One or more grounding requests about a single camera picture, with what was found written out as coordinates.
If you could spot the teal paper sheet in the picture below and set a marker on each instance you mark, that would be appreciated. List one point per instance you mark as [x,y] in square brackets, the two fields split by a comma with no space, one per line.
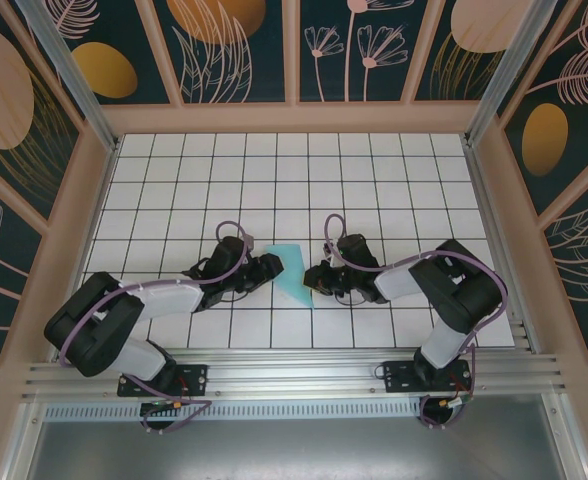
[291,275]

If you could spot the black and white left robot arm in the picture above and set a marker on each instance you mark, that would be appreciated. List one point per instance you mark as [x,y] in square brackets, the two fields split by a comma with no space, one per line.
[94,325]

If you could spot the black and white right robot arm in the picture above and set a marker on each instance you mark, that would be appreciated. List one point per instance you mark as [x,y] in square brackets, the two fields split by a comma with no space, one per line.
[469,295]

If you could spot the grey metal panel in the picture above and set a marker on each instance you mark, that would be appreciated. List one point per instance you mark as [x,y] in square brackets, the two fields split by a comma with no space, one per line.
[294,450]

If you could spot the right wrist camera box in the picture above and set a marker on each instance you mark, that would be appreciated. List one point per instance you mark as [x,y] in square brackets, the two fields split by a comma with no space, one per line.
[331,256]

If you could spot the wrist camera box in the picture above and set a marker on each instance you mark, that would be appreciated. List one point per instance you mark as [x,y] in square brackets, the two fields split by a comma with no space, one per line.
[331,256]
[249,247]

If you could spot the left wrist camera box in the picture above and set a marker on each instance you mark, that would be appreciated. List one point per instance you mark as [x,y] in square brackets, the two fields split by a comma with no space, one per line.
[249,247]

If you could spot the aluminium mounting rail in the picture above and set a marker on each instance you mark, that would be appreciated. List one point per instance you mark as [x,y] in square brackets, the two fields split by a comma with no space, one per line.
[294,370]

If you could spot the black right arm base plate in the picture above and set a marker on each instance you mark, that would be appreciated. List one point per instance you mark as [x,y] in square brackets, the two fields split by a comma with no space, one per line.
[399,375]

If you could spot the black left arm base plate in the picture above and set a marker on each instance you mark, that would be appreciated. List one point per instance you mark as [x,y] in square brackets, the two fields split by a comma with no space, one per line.
[194,377]

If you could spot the aluminium side rail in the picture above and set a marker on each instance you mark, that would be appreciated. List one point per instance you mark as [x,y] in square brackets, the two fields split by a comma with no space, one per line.
[486,200]

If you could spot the aluminium corner post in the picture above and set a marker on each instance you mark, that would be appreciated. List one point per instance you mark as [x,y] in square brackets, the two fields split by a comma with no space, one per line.
[69,70]
[507,70]

